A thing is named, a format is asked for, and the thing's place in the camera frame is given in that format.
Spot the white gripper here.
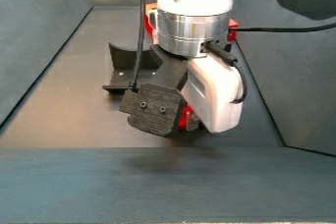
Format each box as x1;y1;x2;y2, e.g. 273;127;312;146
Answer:
181;54;242;133

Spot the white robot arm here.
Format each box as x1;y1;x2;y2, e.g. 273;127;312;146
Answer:
153;0;336;133

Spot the red star-profile bar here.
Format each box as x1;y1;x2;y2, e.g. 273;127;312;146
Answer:
178;105;201;131

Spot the red block with shaped holes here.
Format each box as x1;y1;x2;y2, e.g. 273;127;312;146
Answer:
144;3;238;42

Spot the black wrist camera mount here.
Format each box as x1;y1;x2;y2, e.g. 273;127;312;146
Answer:
120;45;188;138

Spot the black cable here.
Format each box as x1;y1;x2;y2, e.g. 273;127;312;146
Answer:
128;0;336;104

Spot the black curved fixture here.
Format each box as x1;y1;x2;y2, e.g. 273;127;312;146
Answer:
102;44;160;92

